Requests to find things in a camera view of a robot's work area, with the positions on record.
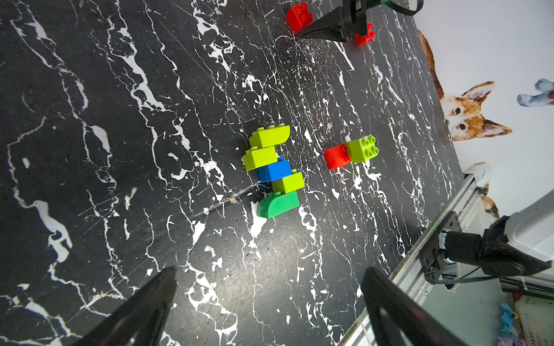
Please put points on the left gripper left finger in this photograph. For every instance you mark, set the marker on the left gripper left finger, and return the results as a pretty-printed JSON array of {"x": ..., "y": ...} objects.
[{"x": 142, "y": 318}]

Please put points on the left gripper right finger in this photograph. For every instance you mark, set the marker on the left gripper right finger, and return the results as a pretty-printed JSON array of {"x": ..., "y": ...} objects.
[{"x": 395, "y": 318}]

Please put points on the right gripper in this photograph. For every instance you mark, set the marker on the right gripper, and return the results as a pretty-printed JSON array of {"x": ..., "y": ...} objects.
[{"x": 341, "y": 24}]

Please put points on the small red lego brick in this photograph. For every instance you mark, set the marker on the small red lego brick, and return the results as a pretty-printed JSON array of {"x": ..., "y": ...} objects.
[{"x": 299, "y": 17}]

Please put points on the lime lego brick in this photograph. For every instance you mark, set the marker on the lime lego brick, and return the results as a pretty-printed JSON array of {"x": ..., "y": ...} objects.
[
  {"x": 255, "y": 157},
  {"x": 272, "y": 136},
  {"x": 363, "y": 149},
  {"x": 289, "y": 184}
]

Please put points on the blue lego brick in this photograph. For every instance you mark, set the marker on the blue lego brick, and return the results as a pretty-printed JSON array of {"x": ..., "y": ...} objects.
[{"x": 275, "y": 171}]

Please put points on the lime lego brick back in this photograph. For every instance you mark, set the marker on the lime lego brick back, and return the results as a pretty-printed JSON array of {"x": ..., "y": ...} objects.
[{"x": 255, "y": 157}]

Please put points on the dark green lego brick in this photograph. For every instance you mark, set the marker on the dark green lego brick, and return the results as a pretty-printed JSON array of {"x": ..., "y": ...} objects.
[{"x": 277, "y": 203}]

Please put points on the aluminium front rail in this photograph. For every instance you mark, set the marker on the aluminium front rail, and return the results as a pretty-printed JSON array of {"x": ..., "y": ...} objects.
[{"x": 410, "y": 274}]

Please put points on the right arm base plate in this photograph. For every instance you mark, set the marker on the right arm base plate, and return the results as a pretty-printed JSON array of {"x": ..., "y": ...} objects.
[{"x": 434, "y": 262}]

